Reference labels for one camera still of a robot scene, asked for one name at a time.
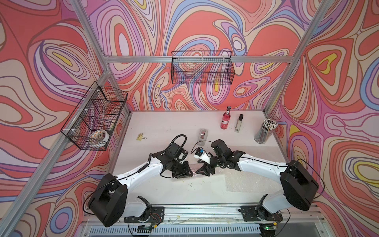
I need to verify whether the bubble wrap sheet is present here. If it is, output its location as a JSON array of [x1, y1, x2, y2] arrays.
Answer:
[[225, 173, 281, 194]]

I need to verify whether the grey tape dispenser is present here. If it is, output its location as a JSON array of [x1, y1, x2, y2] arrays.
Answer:
[[197, 129, 208, 146]]

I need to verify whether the pink drink bottle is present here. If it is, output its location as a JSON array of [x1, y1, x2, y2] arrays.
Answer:
[[220, 106, 232, 129]]

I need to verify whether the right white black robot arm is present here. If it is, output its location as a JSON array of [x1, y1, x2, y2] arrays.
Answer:
[[191, 139, 319, 221]]

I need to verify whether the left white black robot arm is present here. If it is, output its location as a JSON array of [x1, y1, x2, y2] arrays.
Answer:
[[85, 142, 193, 228]]

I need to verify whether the silver black marker tube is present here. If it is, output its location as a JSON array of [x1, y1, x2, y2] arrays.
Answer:
[[235, 114, 244, 133]]

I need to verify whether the yellow binder clip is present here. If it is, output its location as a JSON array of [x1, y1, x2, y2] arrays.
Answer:
[[136, 133, 148, 141]]

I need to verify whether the metal cup of pencils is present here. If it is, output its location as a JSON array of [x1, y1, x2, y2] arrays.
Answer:
[[254, 118, 278, 144]]

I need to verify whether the tape roll in basket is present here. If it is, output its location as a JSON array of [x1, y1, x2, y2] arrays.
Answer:
[[89, 129, 110, 148]]

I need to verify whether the aluminium front rail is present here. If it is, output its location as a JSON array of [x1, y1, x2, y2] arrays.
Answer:
[[76, 203, 333, 237]]

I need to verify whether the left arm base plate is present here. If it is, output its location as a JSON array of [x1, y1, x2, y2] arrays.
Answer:
[[124, 206, 165, 224]]

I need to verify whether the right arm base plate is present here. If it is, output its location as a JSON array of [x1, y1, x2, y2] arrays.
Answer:
[[238, 205, 283, 223]]

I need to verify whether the back black wire basket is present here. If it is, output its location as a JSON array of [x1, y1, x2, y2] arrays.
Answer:
[[171, 49, 235, 85]]

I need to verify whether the black wire basket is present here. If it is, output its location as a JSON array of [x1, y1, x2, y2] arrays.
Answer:
[[61, 82, 128, 151], [171, 49, 235, 85]]

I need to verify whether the left black wire basket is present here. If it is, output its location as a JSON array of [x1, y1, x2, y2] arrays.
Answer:
[[61, 82, 128, 151]]

